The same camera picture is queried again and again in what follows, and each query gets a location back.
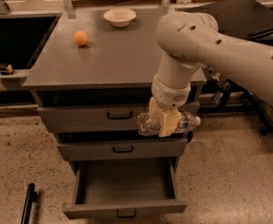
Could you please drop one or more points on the grey middle drawer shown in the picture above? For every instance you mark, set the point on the grey middle drawer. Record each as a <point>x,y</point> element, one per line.
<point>113,150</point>

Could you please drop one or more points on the orange fruit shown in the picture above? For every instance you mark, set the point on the orange fruit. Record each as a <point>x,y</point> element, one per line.
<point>81,38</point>

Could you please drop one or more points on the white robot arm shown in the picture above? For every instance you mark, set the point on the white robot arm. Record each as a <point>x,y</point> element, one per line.
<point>189,40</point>

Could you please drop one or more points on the grey drawer cabinet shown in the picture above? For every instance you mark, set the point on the grey drawer cabinet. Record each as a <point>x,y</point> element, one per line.
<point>116,67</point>

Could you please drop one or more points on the grey top drawer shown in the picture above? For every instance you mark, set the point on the grey top drawer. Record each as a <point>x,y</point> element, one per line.
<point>101,118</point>

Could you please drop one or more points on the grey bottom drawer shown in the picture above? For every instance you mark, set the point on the grey bottom drawer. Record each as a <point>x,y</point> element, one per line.
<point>124,189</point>

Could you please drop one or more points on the black stand table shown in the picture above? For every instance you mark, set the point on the black stand table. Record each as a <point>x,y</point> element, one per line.
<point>245,19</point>

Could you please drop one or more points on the clear plastic water bottle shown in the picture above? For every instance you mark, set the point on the clear plastic water bottle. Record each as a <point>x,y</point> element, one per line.
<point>149,125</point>

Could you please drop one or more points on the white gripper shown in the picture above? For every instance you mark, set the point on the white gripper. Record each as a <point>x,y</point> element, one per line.
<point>170,96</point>

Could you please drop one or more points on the white bowl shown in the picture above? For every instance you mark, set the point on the white bowl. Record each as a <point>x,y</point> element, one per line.
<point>120,17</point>

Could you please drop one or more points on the black bar on floor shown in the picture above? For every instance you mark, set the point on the black bar on floor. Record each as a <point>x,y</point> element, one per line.
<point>29,200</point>

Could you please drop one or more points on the grey drawer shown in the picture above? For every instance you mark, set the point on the grey drawer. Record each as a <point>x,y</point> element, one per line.
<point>113,150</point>
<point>124,189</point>
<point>101,118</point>

